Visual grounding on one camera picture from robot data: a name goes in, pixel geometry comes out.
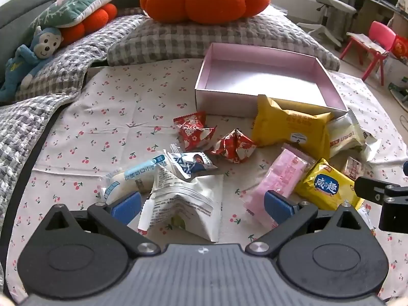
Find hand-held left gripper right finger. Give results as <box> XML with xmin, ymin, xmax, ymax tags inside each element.
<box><xmin>245</xmin><ymin>190</ymin><xmax>367</xmax><ymax>257</ymax></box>

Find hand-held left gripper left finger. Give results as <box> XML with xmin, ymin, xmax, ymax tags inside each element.
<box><xmin>45</xmin><ymin>192</ymin><xmax>160</xmax><ymax>256</ymax></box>

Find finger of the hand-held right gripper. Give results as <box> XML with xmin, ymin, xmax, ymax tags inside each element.
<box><xmin>355</xmin><ymin>175</ymin><xmax>408</xmax><ymax>232</ymax></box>

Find small clear brown snack packet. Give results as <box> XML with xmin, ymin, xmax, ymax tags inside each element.
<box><xmin>341</xmin><ymin>156</ymin><xmax>365</xmax><ymax>182</ymax></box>

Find white roll cake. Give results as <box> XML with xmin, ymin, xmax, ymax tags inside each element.
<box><xmin>96</xmin><ymin>155</ymin><xmax>168</xmax><ymax>205</ymax></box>

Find pink snack packet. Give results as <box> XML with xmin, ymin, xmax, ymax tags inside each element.
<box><xmin>240</xmin><ymin>143</ymin><xmax>317</xmax><ymax>230</ymax></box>

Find white snack packet dark print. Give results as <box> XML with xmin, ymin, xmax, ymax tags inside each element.
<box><xmin>360</xmin><ymin>131</ymin><xmax>382</xmax><ymax>162</ymax></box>

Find small yellow blue-label snack packet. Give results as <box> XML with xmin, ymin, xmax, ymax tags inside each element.
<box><xmin>294</xmin><ymin>158</ymin><xmax>365</xmax><ymax>211</ymax></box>

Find cream snack packet red label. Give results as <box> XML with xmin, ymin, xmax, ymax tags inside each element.
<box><xmin>325</xmin><ymin>108</ymin><xmax>372</xmax><ymax>158</ymax></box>

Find red flower-print candy packet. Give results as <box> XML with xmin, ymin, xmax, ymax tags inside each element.
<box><xmin>173</xmin><ymin>111</ymin><xmax>217</xmax><ymax>152</ymax></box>
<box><xmin>210</xmin><ymin>129</ymin><xmax>257</xmax><ymax>164</ymax></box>

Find blue and white snack packet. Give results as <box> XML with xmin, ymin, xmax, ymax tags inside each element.
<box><xmin>162</xmin><ymin>143</ymin><xmax>219</xmax><ymax>179</ymax></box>

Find large yellow snack packet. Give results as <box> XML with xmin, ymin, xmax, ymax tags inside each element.
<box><xmin>251</xmin><ymin>94</ymin><xmax>332</xmax><ymax>160</ymax></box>

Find pink cardboard box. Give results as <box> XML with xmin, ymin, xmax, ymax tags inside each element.
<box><xmin>194</xmin><ymin>42</ymin><xmax>348</xmax><ymax>118</ymax></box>

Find cherry print bed sheet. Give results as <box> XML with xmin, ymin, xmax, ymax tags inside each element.
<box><xmin>6</xmin><ymin>58</ymin><xmax>408</xmax><ymax>303</ymax></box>

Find red bag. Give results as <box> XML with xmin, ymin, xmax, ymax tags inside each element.
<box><xmin>390</xmin><ymin>35</ymin><xmax>408</xmax><ymax>59</ymax></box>

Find folded papers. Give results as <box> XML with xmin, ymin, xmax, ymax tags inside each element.
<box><xmin>346</xmin><ymin>32</ymin><xmax>388</xmax><ymax>55</ymax></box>

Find pink plastic child chair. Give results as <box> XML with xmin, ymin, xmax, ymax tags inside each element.
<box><xmin>339</xmin><ymin>21</ymin><xmax>397</xmax><ymax>82</ymax></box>

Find blue monkey plush toy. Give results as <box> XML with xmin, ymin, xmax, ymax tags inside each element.
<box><xmin>0</xmin><ymin>26</ymin><xmax>64</xmax><ymax>103</ymax></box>

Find small orange pumpkin cushion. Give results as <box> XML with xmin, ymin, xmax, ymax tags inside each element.
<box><xmin>59</xmin><ymin>3</ymin><xmax>118</xmax><ymax>46</ymax></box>

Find grey office chair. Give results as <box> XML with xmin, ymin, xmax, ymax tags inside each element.
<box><xmin>296</xmin><ymin>0</ymin><xmax>358</xmax><ymax>47</ymax></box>

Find teal leaf-pattern pillow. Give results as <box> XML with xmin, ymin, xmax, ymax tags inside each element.
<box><xmin>28</xmin><ymin>0</ymin><xmax>129</xmax><ymax>35</ymax></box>

